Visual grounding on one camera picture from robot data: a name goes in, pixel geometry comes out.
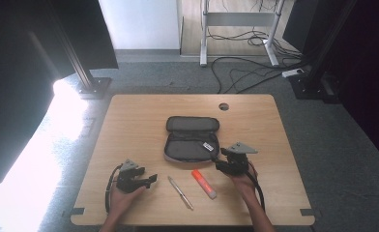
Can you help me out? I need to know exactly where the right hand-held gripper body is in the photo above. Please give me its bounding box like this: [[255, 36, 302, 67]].
[[222, 141, 259, 177]]

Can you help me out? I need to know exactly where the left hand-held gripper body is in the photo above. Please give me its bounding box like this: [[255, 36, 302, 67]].
[[115, 159, 147, 194]]

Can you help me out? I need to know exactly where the orange highlighter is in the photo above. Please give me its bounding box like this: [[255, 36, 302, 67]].
[[190, 169, 218, 200]]

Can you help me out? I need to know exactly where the silver pen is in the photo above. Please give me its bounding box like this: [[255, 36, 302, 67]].
[[167, 175, 194, 211]]

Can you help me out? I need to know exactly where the black fabric pencil case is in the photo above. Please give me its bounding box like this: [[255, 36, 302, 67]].
[[162, 115, 221, 163]]

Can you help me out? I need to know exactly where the person's left hand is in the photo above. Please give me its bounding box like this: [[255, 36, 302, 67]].
[[107, 184, 147, 220]]

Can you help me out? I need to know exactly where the person's right hand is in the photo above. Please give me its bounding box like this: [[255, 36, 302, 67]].
[[229, 169, 259, 202]]

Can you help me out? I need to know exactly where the white power strip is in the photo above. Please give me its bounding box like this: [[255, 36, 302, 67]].
[[280, 68, 306, 79]]

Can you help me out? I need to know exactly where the black metal stand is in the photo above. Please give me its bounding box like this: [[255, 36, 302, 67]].
[[288, 0, 360, 104], [46, 0, 113, 101]]

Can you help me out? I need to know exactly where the dark curtain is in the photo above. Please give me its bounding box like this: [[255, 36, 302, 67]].
[[282, 0, 379, 172], [0, 0, 120, 212]]

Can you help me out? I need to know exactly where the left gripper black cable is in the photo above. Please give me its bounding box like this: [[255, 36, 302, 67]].
[[104, 163, 124, 215]]

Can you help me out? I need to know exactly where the black looping floor cable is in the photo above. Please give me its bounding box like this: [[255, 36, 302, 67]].
[[210, 56, 305, 95]]

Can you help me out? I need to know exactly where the tangle of black cables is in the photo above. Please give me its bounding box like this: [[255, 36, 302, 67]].
[[206, 27, 303, 58]]

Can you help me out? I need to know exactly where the white desk frame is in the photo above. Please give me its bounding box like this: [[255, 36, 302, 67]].
[[199, 0, 287, 68]]

